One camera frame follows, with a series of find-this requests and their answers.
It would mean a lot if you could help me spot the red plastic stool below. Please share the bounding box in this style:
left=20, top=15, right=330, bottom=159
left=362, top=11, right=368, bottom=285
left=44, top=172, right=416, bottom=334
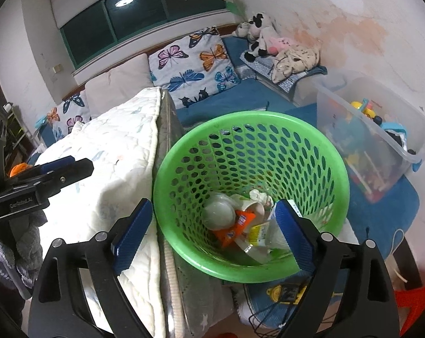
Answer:
left=394, top=285, right=425, bottom=338

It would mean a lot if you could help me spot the cow plush toy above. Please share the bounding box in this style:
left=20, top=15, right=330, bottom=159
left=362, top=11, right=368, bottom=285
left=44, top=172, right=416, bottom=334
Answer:
left=233, top=12, right=281, bottom=60

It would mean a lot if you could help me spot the pink plush toy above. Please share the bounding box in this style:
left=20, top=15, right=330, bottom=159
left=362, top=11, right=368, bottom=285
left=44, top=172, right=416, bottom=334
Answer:
left=269, top=37, right=295, bottom=55

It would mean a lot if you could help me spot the cyan plastic toy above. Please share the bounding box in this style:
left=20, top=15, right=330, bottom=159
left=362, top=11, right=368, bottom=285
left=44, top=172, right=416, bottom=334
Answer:
left=382, top=123, right=409, bottom=140

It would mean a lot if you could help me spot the black wire rack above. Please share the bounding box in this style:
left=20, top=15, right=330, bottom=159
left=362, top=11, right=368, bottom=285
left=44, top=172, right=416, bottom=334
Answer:
left=249, top=303, right=305, bottom=338

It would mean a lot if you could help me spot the small butterfly pillow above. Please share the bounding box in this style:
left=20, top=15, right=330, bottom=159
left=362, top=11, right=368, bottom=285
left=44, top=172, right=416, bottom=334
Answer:
left=36, top=90, right=92, bottom=145

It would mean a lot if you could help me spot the dark window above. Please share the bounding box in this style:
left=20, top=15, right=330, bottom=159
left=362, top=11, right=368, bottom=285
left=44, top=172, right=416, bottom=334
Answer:
left=50, top=0, right=234, bottom=72

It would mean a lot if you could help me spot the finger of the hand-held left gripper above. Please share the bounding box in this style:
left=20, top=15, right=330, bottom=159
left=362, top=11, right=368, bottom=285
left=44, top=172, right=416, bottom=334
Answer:
left=32, top=155, right=76, bottom=177
left=8, top=158, right=95, bottom=202

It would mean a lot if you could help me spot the green plastic basket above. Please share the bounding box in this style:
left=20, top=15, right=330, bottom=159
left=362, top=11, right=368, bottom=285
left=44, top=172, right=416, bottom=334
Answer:
left=152, top=110, right=350, bottom=284

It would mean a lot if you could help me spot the clear plastic storage box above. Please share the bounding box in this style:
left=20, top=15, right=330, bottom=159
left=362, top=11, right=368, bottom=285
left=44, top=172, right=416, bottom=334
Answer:
left=313, top=70, right=425, bottom=204

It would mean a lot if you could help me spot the white tissue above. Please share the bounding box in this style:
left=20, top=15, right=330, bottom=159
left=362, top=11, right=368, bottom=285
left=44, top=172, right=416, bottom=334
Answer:
left=249, top=189, right=274, bottom=209

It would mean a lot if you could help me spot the clear plastic cup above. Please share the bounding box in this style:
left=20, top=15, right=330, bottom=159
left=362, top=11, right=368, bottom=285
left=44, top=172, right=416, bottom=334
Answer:
left=203, top=193, right=236, bottom=230

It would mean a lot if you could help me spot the dark shelf rack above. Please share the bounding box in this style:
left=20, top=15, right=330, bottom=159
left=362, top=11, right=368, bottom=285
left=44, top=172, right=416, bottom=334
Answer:
left=5, top=102, right=37, bottom=170

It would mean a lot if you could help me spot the pile of colourful toys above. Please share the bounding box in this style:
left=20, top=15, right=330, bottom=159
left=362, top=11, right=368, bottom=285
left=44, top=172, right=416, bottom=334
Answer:
left=325, top=120, right=400, bottom=201

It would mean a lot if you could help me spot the white paper cup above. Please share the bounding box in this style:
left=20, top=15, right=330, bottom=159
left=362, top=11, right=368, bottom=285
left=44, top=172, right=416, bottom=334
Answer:
left=234, top=194, right=267, bottom=219

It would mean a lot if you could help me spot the yellow plastic toy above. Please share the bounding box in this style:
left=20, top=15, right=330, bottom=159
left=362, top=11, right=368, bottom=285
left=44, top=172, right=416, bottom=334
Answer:
left=351, top=100, right=376, bottom=119

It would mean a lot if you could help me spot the white cord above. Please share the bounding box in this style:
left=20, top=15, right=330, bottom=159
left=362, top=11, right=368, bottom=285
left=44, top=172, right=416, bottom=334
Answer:
left=391, top=229, right=410, bottom=283

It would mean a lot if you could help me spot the blue patterned folded cloth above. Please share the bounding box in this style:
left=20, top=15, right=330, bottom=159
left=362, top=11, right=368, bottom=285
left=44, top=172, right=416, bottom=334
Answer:
left=242, top=56, right=328, bottom=94

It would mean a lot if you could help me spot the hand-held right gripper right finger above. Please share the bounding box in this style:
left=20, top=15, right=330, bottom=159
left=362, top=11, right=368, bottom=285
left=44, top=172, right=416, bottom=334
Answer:
left=274, top=198, right=400, bottom=338

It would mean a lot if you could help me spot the large butterfly pillow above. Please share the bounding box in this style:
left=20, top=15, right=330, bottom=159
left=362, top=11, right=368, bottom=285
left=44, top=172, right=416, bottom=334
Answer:
left=148, top=25, right=242, bottom=110

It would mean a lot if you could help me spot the dark wooden furniture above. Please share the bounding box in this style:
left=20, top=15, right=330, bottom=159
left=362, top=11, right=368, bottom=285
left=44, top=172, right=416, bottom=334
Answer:
left=396, top=239, right=423, bottom=289

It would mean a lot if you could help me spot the white quilt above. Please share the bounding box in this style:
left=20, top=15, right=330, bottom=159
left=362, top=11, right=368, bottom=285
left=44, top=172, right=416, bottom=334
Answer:
left=33, top=86, right=171, bottom=338

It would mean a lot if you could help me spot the yellow label plastic bottle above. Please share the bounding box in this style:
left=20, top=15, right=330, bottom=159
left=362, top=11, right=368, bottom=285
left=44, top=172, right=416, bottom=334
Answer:
left=235, top=218, right=294, bottom=264

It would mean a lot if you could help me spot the orange snack wrapper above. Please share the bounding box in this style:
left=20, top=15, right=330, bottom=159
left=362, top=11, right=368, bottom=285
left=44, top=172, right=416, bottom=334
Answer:
left=212, top=209, right=257, bottom=249

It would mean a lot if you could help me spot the plain beige pillow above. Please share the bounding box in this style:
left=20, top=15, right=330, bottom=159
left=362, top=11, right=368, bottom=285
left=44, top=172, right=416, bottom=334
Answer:
left=85, top=54, right=155, bottom=120

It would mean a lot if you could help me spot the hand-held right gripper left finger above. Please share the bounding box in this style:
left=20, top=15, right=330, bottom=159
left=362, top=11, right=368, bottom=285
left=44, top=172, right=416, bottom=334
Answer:
left=29, top=198, right=154, bottom=338

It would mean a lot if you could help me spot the orange plush toy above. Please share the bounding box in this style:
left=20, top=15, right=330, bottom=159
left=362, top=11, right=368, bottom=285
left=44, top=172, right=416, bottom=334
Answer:
left=9, top=162, right=32, bottom=177

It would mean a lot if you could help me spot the yellow and black toy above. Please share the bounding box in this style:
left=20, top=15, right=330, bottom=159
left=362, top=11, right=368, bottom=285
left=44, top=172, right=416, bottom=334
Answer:
left=265, top=283, right=309, bottom=305

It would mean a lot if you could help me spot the beige spotted cloth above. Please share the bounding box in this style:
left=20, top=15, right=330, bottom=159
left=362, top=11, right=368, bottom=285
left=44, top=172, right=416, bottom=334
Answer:
left=271, top=44, right=321, bottom=84

